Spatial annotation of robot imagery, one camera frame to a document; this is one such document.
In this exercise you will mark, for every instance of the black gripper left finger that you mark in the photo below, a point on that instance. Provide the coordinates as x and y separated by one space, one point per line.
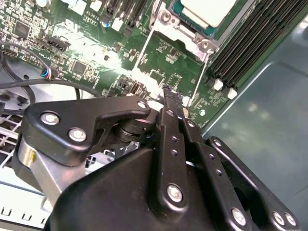
60 120

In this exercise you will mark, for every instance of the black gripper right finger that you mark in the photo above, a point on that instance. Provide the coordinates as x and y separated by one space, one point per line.
216 173

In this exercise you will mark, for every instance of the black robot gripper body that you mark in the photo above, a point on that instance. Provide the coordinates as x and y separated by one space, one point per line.
108 192

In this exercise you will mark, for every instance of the silver CPU chip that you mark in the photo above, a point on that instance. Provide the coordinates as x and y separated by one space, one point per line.
204 9

